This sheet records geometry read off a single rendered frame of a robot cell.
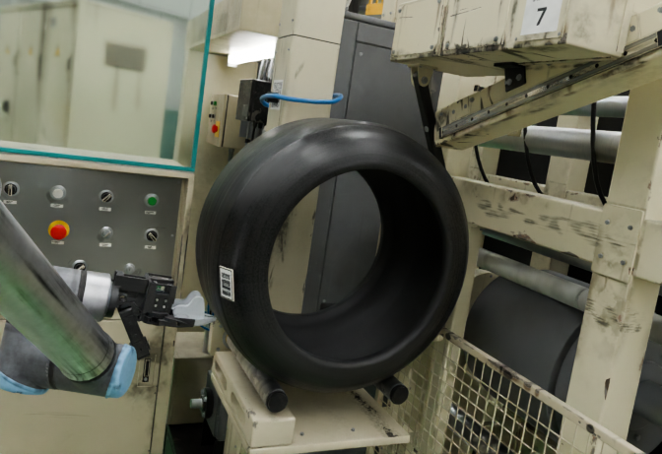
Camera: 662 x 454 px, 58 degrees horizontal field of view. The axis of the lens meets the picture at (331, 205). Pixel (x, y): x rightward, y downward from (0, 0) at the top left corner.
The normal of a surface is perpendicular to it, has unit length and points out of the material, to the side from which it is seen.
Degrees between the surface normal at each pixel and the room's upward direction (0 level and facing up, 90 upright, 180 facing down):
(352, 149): 80
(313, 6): 90
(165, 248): 90
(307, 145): 51
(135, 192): 90
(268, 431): 90
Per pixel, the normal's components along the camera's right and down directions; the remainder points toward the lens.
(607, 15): 0.39, 0.17
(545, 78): -0.91, -0.08
